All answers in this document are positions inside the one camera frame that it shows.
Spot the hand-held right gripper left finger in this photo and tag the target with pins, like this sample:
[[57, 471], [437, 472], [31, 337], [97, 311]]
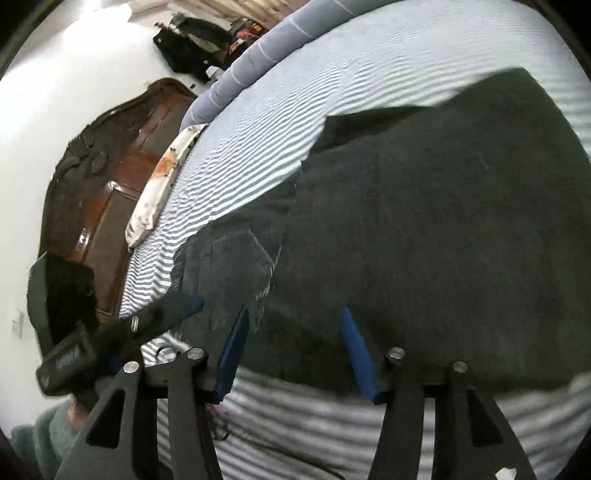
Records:
[[231, 355]]

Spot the patterned window curtain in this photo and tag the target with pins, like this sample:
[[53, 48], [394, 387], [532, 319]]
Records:
[[240, 7]]

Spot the person's left forearm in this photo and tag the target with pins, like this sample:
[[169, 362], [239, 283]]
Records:
[[41, 443]]

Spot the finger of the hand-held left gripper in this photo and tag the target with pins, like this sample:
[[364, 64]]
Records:
[[191, 303], [166, 354]]

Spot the floral pillow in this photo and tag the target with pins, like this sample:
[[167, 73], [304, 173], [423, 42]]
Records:
[[152, 198]]

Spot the rolled grey checked duvet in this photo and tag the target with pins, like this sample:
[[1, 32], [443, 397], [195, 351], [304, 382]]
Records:
[[240, 74]]

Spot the grey-green hanging jacket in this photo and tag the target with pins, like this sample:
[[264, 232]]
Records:
[[203, 30]]

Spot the carved wooden headboard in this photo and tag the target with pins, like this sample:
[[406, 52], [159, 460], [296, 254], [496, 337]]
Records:
[[115, 184]]

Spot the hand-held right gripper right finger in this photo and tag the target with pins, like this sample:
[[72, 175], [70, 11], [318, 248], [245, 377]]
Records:
[[358, 355]]

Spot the dark grey denim pants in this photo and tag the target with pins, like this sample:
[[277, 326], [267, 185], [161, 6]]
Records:
[[415, 230]]

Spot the bags beside curtain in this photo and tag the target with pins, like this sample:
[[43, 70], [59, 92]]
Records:
[[247, 32]]

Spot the black hanging jacket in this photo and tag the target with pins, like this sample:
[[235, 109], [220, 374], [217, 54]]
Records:
[[184, 53]]

